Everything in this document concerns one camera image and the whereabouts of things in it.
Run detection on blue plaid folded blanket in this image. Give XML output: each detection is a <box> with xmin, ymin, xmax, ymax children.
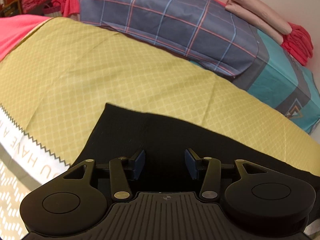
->
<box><xmin>79</xmin><ymin>0</ymin><xmax>259</xmax><ymax>77</ymax></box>

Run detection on black pants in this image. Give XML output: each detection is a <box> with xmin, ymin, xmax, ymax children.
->
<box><xmin>73</xmin><ymin>104</ymin><xmax>319</xmax><ymax>193</ymax></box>

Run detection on teal grey folded blanket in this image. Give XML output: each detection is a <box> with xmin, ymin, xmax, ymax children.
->
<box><xmin>190</xmin><ymin>23</ymin><xmax>320</xmax><ymax>134</ymax></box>

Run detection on pink folded cloth stack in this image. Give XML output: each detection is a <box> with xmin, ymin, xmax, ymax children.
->
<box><xmin>225</xmin><ymin>0</ymin><xmax>292</xmax><ymax>45</ymax></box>

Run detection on pink bed cover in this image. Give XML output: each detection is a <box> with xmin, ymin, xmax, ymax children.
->
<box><xmin>0</xmin><ymin>15</ymin><xmax>50</xmax><ymax>60</ymax></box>

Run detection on yellow patterned bed sheet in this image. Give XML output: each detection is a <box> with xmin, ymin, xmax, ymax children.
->
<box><xmin>0</xmin><ymin>16</ymin><xmax>320</xmax><ymax>240</ymax></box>

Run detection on red folded cloth stack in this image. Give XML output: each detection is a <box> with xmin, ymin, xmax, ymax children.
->
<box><xmin>281</xmin><ymin>22</ymin><xmax>313</xmax><ymax>67</ymax></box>

